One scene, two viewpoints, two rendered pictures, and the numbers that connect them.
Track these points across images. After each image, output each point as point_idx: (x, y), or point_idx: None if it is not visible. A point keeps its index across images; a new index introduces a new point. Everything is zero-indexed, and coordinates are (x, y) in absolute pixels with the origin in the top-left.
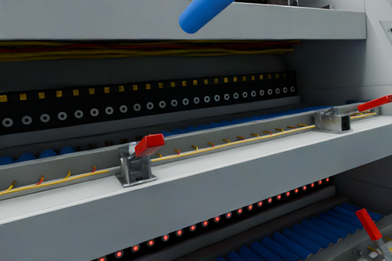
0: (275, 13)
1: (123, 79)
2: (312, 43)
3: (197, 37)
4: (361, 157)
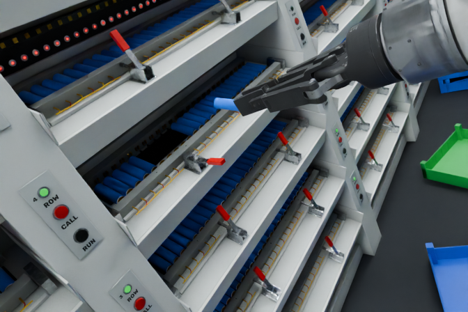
0: (231, 36)
1: None
2: None
3: (197, 77)
4: None
